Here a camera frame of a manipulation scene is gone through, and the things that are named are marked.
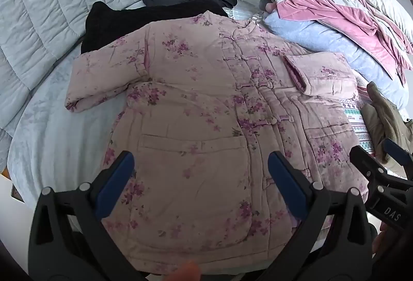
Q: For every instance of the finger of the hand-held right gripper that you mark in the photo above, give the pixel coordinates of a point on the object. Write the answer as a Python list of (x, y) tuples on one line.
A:
[(398, 153), (366, 164)]

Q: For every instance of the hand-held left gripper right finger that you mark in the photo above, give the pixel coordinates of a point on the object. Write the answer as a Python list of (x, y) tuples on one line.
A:
[(287, 185)]

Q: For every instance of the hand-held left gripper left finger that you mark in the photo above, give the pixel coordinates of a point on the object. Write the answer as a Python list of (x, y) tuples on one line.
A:
[(115, 185)]

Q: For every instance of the pink floral padded jacket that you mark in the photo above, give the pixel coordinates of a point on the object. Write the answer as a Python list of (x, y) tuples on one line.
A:
[(193, 100)]

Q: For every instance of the person's right hand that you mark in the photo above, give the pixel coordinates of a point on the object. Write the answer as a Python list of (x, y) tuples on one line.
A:
[(379, 242)]

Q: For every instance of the person's left hand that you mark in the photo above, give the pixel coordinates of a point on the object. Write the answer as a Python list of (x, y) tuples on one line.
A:
[(187, 272)]

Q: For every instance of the patterned striped blanket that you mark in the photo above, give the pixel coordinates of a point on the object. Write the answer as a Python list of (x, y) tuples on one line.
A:
[(358, 131)]

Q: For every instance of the olive green garment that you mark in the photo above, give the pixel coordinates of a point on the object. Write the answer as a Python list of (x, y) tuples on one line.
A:
[(384, 119)]

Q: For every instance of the light blue bed sheet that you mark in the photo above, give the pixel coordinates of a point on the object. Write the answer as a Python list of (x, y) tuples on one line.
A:
[(58, 139)]

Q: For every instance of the light blue fleece blanket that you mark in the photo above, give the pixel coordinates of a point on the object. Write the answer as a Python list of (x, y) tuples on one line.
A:
[(322, 39)]

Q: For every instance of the black knit garment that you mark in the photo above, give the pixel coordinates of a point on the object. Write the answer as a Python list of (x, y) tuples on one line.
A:
[(109, 26)]

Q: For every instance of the pink and grey blanket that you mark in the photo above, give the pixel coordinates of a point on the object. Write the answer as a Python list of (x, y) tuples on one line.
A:
[(309, 6)]

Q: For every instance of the grey quilted headboard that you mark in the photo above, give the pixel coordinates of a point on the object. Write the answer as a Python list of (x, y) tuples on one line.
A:
[(48, 9)]

